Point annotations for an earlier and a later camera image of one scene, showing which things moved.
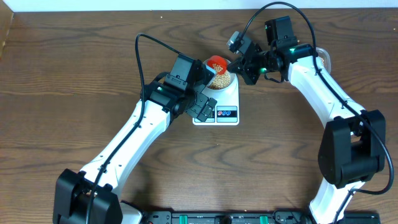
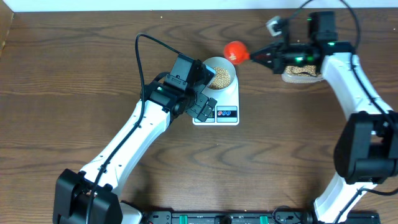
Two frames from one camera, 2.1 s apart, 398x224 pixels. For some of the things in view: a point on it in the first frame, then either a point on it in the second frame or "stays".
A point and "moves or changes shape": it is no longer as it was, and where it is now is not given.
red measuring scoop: (218, 63) moves or changes shape
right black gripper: (244, 71) to (275, 60)
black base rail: (250, 218) stays
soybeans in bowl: (220, 81) stays
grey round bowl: (224, 78) stays
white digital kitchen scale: (226, 110) stays
